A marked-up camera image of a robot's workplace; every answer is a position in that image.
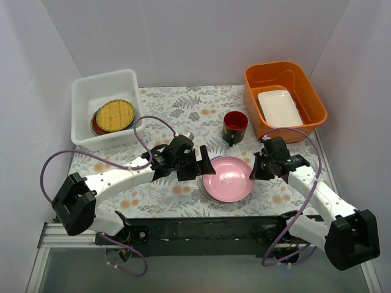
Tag pink round plate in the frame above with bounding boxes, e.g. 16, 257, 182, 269
201, 156, 254, 200

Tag yellow woven round plate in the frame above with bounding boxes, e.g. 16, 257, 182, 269
95, 99, 136, 132

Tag red gold rimmed plate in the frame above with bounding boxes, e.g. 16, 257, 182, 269
92, 116, 106, 135

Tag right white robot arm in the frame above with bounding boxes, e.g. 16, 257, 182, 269
250, 137, 380, 270

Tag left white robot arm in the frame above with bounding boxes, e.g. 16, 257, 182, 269
52, 135, 216, 244

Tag orange plastic bin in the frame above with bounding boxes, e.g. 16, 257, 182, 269
243, 61, 327, 143

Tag white translucent plastic bin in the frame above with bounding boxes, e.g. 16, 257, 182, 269
71, 69, 145, 151

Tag red black cup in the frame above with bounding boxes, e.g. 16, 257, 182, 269
222, 111, 249, 147

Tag floral table mat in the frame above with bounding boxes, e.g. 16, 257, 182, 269
70, 85, 316, 218

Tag white rectangular plate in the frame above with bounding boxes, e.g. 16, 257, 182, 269
258, 90, 303, 128

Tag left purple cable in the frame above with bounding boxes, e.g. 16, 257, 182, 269
40, 115, 180, 277

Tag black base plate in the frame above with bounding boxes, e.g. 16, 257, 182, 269
54, 213, 349, 257

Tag aluminium rail frame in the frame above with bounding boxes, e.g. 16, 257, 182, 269
27, 224, 381, 292

